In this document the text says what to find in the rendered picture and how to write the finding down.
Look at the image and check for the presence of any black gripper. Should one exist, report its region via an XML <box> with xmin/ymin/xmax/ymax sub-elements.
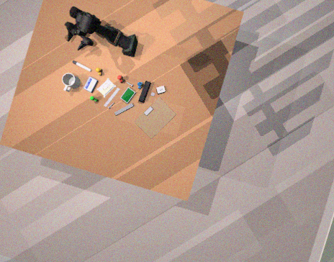
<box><xmin>65</xmin><ymin>22</ymin><xmax>94</xmax><ymax>50</ymax></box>

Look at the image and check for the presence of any grey cup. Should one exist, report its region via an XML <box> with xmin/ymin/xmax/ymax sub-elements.
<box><xmin>62</xmin><ymin>73</ymin><xmax>81</xmax><ymax>92</ymax></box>

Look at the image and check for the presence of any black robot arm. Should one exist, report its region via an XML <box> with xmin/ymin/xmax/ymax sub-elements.
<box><xmin>68</xmin><ymin>6</ymin><xmax>132</xmax><ymax>49</ymax></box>

